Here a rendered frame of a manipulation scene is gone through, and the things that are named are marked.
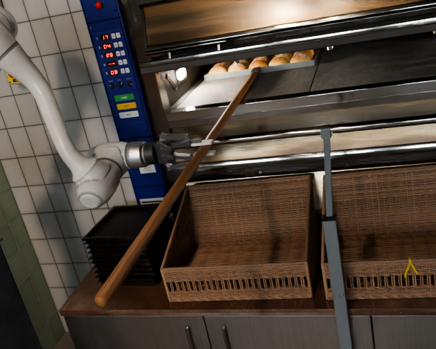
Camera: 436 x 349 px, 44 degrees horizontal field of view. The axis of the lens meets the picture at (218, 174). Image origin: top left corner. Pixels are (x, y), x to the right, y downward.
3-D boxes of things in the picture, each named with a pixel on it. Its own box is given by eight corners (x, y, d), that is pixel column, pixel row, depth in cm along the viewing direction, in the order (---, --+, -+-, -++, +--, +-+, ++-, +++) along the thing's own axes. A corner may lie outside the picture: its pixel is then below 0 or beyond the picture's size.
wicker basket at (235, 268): (198, 237, 249) (185, 184, 239) (321, 230, 234) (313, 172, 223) (166, 304, 206) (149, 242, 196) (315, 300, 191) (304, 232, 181)
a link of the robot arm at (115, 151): (140, 158, 191) (129, 182, 180) (101, 163, 195) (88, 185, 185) (130, 133, 184) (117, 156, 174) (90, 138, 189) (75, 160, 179)
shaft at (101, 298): (108, 309, 106) (104, 296, 105) (95, 309, 107) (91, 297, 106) (257, 77, 256) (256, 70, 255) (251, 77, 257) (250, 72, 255)
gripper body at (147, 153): (147, 138, 183) (172, 135, 181) (153, 160, 187) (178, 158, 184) (139, 146, 177) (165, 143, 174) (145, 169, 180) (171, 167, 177)
